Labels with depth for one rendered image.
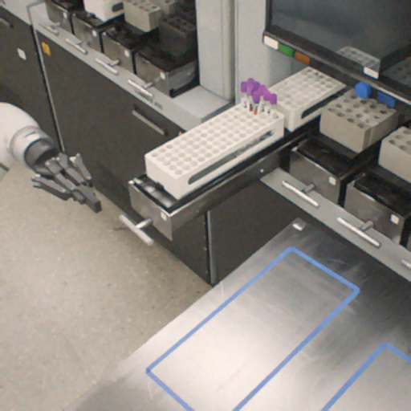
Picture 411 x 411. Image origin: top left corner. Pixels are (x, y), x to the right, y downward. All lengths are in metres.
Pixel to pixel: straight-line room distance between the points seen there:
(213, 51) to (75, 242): 1.03
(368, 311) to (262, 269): 0.19
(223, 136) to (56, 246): 1.18
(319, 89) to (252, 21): 0.21
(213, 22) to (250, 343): 0.82
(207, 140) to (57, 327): 1.01
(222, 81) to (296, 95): 0.25
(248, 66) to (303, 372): 0.78
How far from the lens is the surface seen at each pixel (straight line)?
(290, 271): 1.11
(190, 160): 1.27
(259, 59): 1.48
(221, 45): 1.57
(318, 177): 1.36
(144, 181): 1.30
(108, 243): 2.34
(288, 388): 0.98
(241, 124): 1.35
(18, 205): 2.57
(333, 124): 1.37
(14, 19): 2.38
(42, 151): 1.48
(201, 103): 1.65
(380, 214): 1.29
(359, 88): 1.25
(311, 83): 1.49
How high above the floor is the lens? 1.65
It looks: 43 degrees down
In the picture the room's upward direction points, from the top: 3 degrees counter-clockwise
